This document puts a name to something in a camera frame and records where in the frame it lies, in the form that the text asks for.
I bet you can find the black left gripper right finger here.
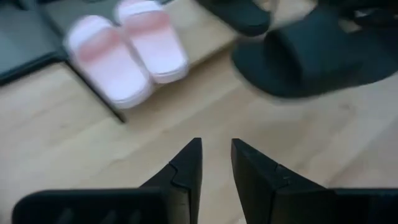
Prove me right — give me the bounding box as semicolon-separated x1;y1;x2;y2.
231;138;336;224

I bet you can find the black-framed wooden shoe shelf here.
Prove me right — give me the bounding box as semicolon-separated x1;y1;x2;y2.
37;0;240;124

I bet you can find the pink slide sandal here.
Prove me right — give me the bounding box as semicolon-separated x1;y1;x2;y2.
114;0;190;85
63;14;154;110

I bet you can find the black slide sandal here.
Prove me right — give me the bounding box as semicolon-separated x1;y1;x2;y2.
230;5;398;100
195;0;272;37

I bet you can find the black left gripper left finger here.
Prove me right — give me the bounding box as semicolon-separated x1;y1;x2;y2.
139;137;203;224

